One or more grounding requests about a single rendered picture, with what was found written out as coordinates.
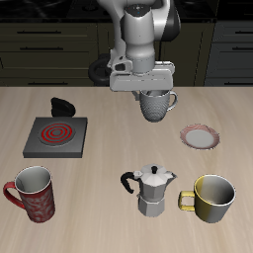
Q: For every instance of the round black knob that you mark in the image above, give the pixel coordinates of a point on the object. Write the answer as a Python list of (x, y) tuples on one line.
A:
[(62, 107)]

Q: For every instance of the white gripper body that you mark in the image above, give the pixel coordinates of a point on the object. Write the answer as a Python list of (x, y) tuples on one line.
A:
[(141, 81)]

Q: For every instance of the dark grey kitchen cupboard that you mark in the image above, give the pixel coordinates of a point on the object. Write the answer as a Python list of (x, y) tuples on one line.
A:
[(230, 52)]

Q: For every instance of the white plate with red rim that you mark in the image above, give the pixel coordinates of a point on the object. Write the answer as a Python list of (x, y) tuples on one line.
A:
[(200, 137)]

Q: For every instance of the dark grey stove plate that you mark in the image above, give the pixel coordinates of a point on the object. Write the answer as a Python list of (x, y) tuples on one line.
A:
[(56, 138)]

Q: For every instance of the silver moka pot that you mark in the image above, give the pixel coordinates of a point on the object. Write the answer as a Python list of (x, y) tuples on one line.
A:
[(151, 191)]

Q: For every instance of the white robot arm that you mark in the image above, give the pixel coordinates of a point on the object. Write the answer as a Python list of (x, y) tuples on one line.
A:
[(140, 36)]

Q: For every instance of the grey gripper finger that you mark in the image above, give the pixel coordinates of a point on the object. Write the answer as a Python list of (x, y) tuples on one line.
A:
[(136, 95)]

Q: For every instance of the black kitchen countertop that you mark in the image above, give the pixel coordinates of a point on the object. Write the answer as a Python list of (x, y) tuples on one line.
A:
[(49, 10)]

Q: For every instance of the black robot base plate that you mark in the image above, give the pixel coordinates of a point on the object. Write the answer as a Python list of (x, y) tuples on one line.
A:
[(97, 72)]

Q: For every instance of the red patterned mug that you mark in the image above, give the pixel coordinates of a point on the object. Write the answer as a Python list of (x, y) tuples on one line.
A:
[(36, 197)]

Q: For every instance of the yellow and white mug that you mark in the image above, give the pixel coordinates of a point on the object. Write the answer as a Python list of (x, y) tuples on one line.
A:
[(210, 199)]

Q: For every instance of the dark olive kitchen cupboard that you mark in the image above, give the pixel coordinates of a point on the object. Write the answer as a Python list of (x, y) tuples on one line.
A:
[(49, 52)]

